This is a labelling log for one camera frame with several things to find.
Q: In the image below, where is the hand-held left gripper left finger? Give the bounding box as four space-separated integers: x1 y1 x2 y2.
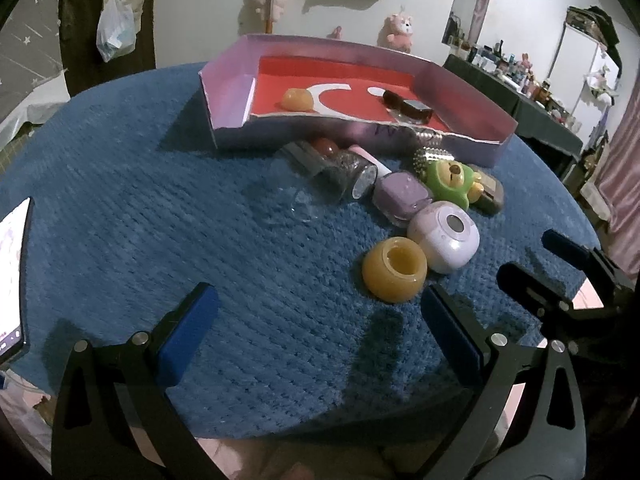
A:
51 282 221 480

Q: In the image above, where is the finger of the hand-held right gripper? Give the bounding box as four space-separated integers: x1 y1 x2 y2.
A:
542 229 623 288
496 261 576 321

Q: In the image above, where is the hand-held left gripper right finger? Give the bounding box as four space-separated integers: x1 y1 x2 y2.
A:
421 282 587 480

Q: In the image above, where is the large yellow ring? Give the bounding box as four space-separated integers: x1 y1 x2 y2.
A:
362 236 429 304

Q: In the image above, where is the brown compact case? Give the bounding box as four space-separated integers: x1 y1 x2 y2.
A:
467 170 506 216

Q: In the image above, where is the white round device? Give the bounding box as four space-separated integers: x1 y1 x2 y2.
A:
406 201 481 275

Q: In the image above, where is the green bear toy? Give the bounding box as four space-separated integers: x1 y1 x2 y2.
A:
425 159 485 211

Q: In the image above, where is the pink nail polish bottle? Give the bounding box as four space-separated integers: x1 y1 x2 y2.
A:
349 145 435 225

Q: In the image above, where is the clear glass cup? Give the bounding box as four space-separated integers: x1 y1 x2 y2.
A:
257 142 346 223

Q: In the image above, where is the glitter bottle brown round cap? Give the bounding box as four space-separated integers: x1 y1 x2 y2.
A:
312 137 378 202

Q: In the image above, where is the pink cardboard box red inside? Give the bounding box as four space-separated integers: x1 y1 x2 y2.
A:
198 34 518 168

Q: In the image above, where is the pink curtain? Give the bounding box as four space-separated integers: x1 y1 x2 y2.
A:
580 95 640 271

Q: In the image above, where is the blue textured blanket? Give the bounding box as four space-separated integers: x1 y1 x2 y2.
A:
0 62 601 441

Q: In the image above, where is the dark cloth side table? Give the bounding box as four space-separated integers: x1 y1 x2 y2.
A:
442 53 586 173

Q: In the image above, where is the gold studded cylinder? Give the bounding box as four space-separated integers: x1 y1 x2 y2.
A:
413 146 451 177

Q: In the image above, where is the row of small bottles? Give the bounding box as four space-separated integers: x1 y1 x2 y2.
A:
447 40 581 128

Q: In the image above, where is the smartphone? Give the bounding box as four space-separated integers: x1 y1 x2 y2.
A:
0 197 33 368

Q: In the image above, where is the dark brown bottle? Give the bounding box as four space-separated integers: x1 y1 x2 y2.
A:
382 89 434 124

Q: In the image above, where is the black bag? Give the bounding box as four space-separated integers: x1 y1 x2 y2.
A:
566 5 622 46

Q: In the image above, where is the pink bear plush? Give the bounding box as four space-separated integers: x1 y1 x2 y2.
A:
384 12 417 53

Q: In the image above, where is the hanging plastic bag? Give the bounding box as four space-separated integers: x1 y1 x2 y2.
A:
96 0 137 63

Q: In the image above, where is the wall mirror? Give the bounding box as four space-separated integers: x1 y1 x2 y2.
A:
442 0 499 50

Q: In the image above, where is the dark wooden post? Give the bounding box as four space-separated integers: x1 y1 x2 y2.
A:
57 0 157 96

